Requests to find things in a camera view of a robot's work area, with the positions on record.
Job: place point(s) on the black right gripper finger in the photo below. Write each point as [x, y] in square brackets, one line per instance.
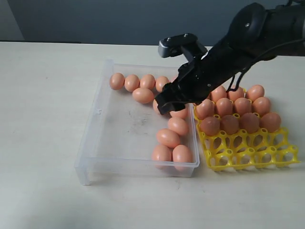
[165, 108]

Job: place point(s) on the clear plastic egg box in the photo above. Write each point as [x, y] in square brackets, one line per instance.
[120, 134]

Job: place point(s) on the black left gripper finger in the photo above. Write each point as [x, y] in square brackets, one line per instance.
[169, 94]

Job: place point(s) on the brown egg fourth row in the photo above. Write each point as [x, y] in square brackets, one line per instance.
[224, 107]
[178, 125]
[242, 106]

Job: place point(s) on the brown egg fifth row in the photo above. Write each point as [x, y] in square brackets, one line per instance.
[168, 138]
[262, 106]
[210, 126]
[229, 124]

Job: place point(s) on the brown egg top row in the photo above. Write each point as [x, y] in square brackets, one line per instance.
[117, 81]
[131, 83]
[174, 78]
[147, 81]
[161, 82]

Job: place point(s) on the brown egg second row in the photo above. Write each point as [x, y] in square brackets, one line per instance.
[143, 95]

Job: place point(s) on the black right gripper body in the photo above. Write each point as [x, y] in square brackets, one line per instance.
[255, 34]

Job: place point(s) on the brown egg third row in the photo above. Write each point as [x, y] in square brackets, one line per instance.
[180, 114]
[155, 107]
[205, 109]

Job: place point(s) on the brown egg front row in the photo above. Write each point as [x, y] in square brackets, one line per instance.
[162, 153]
[249, 122]
[182, 154]
[271, 122]

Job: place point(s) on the yellow plastic egg tray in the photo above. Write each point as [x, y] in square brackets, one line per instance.
[242, 150]

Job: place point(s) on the brown egg packed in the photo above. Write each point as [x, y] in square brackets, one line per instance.
[234, 95]
[218, 93]
[254, 92]

